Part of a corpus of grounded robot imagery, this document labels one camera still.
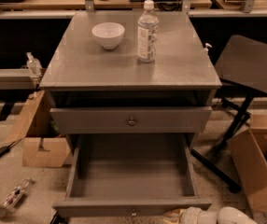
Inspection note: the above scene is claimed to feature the black object on floor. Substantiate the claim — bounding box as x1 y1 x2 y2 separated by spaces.
49 212 68 224

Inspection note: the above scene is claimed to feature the cardboard box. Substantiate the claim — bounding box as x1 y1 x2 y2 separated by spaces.
228 115 267 224
5 91 73 168

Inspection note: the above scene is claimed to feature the clear bottle on shelf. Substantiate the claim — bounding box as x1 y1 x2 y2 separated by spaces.
26 52 42 77

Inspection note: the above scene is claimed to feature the clear plastic water bottle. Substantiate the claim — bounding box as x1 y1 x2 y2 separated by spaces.
137 0 159 63

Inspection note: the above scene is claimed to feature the right cardboard box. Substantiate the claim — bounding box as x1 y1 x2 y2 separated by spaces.
228 115 267 224

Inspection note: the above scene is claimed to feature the grey wooden drawer cabinet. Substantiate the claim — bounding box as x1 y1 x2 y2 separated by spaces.
40 11 221 147

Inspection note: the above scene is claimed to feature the white ceramic bowl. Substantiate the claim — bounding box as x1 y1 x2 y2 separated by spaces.
91 22 125 49

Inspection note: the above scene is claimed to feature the grey drawer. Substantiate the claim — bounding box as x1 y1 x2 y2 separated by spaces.
50 106 212 134
53 133 212 217

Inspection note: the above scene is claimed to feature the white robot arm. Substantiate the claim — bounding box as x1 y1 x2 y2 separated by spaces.
162 206 258 224

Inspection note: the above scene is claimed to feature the plastic bottle on floor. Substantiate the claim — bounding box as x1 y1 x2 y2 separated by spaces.
0 178 35 218

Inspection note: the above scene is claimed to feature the black folding side table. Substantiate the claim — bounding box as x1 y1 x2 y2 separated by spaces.
190 35 267 193

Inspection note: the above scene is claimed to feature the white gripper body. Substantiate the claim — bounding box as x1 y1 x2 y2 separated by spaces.
180 207 218 224

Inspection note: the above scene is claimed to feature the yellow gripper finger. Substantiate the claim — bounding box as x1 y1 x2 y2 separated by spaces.
162 208 185 222

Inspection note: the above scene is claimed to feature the small pump dispenser bottle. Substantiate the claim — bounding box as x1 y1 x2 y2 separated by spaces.
204 43 213 55

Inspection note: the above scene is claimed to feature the black power adapter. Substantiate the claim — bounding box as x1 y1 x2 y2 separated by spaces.
0 139 21 158

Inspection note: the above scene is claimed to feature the grey top drawer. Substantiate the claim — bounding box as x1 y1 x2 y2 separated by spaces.
50 106 212 134

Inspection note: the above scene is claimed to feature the left cardboard box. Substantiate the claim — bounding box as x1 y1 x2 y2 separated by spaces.
5 91 73 168

